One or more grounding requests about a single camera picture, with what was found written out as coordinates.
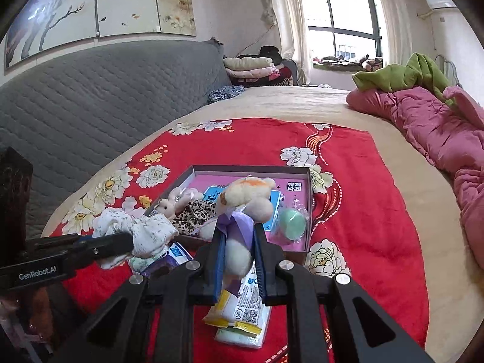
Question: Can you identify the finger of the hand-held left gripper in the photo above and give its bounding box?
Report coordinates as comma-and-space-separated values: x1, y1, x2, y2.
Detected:
26, 234, 95, 253
81, 232, 135, 261

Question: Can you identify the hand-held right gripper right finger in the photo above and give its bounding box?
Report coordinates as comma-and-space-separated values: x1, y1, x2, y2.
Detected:
253, 224, 435, 363

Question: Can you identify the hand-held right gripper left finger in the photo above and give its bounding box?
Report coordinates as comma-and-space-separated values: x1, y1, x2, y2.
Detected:
49, 225, 229, 363

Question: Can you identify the white yellow wet wipes packet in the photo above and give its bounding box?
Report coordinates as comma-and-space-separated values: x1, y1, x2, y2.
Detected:
202, 261, 273, 336

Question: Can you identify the white floral cloth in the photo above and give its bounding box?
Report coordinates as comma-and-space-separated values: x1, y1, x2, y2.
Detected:
92, 208, 180, 271

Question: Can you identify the purple white cartoon packet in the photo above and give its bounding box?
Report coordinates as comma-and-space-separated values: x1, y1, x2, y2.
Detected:
128, 240, 194, 277

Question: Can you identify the leopard print scrunchie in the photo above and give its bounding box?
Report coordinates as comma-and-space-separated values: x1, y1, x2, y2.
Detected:
171, 200, 220, 237

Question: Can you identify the green round sponge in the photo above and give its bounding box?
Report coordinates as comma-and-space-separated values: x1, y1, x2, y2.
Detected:
270, 204, 311, 243

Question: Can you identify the cream bear plush purple ribbon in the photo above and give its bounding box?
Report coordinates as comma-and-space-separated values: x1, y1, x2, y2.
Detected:
198, 176, 277, 297

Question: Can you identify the pink bunny plush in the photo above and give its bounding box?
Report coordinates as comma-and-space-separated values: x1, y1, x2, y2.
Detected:
156, 187, 205, 222

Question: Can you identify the pale green tissue pack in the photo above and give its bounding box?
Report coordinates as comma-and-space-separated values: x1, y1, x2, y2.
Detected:
215, 310, 271, 349

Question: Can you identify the shallow brown cardboard box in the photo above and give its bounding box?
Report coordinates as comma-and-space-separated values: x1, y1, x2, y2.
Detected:
143, 164, 314, 263

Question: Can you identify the pink and blue book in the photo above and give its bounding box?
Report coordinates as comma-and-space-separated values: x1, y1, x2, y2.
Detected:
185, 174, 309, 252

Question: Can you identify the red floral blanket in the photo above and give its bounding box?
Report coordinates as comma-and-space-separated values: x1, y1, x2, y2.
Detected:
41, 117, 432, 363

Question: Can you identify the grey quilted headboard cover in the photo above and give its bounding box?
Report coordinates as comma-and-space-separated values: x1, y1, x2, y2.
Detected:
0, 39, 233, 231

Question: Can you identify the blue patterned cloth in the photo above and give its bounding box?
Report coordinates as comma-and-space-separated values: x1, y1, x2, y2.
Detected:
207, 85, 246, 103

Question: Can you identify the dark red clothes pile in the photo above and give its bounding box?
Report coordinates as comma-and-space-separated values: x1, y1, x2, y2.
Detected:
231, 60, 299, 87

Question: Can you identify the pink folded blanket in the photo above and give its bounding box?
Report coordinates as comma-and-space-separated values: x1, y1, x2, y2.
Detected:
227, 66, 278, 80

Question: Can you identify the cream folded blanket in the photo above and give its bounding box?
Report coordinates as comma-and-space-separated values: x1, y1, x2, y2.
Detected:
223, 57, 273, 72

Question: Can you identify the black garment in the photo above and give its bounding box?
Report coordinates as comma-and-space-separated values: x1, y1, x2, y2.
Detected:
238, 45, 282, 65

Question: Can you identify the grey clothes heap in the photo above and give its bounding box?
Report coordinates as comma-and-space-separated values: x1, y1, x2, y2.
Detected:
313, 55, 384, 72

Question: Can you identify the pink quilt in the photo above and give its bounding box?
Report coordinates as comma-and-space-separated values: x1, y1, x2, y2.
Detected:
346, 85, 484, 271

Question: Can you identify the green blanket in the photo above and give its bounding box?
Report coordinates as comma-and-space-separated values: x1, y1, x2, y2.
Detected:
352, 52, 456, 106

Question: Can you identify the white curtain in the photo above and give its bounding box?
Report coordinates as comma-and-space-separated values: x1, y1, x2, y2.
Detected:
261, 0, 312, 86
371, 0, 414, 63

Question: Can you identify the dark framed window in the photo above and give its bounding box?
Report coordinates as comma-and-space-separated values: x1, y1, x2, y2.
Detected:
299, 0, 382, 63

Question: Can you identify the floral wall painting panel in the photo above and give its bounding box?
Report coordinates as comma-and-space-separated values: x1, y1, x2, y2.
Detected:
94, 0, 159, 38
4, 0, 98, 70
155, 0, 197, 36

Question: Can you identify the white metal frame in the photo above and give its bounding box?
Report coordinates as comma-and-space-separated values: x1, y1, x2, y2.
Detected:
433, 54, 462, 87

